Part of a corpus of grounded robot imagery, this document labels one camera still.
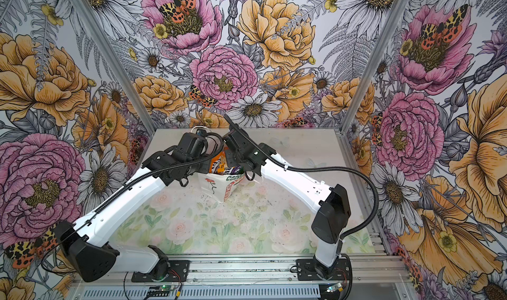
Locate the green Fox's lemon candy bag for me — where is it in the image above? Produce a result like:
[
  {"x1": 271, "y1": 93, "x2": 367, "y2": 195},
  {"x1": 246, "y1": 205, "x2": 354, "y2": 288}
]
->
[{"x1": 224, "y1": 166, "x2": 244, "y2": 175}]

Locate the orange Fox's fruits candy bag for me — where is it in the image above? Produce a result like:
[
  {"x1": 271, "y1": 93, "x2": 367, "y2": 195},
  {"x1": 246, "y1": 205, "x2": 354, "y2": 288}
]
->
[{"x1": 209, "y1": 150, "x2": 231, "y2": 175}]

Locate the white paper gift bag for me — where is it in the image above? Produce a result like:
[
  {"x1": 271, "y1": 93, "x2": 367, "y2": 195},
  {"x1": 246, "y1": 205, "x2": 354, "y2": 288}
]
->
[{"x1": 191, "y1": 125, "x2": 264, "y2": 204}]

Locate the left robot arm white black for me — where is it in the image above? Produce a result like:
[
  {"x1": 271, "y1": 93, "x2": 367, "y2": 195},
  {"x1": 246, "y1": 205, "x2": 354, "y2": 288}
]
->
[{"x1": 54, "y1": 129, "x2": 223, "y2": 282}]

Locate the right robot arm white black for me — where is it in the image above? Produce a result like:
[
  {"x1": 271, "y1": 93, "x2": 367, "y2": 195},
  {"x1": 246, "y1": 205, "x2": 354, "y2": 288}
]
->
[{"x1": 223, "y1": 115, "x2": 351, "y2": 280}]

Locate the floral table mat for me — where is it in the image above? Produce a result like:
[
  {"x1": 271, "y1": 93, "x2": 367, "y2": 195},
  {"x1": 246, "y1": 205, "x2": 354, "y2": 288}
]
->
[{"x1": 108, "y1": 173, "x2": 375, "y2": 255}]

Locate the green circuit board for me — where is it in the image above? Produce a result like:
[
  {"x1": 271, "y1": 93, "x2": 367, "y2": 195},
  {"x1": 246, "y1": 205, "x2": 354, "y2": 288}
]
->
[{"x1": 326, "y1": 282, "x2": 343, "y2": 293}]

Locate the left black corrugated cable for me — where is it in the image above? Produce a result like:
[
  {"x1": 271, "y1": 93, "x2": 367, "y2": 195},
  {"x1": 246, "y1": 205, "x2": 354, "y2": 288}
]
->
[{"x1": 39, "y1": 130, "x2": 224, "y2": 277}]

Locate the black corrugated cable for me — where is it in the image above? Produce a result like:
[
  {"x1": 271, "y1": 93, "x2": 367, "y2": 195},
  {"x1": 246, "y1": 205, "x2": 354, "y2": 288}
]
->
[
  {"x1": 39, "y1": 130, "x2": 224, "y2": 277},
  {"x1": 223, "y1": 113, "x2": 380, "y2": 241}
]

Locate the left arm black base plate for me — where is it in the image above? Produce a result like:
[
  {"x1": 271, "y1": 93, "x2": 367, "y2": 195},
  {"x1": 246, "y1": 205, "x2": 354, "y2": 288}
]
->
[{"x1": 131, "y1": 260, "x2": 190, "y2": 283}]

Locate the aluminium front rail frame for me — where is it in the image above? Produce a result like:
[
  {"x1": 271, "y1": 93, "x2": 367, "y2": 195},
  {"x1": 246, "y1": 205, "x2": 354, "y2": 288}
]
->
[{"x1": 92, "y1": 254, "x2": 410, "y2": 287}]

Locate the right black corrugated cable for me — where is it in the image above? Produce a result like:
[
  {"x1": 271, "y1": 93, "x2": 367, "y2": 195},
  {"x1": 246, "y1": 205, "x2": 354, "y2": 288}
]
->
[{"x1": 223, "y1": 113, "x2": 380, "y2": 241}]

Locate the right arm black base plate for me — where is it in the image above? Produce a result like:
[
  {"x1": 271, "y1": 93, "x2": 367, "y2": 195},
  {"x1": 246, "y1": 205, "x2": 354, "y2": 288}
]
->
[{"x1": 290, "y1": 257, "x2": 352, "y2": 282}]

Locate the white slotted cable duct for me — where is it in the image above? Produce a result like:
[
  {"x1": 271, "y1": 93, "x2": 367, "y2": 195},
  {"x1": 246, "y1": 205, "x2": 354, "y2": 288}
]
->
[{"x1": 73, "y1": 284, "x2": 321, "y2": 299}]

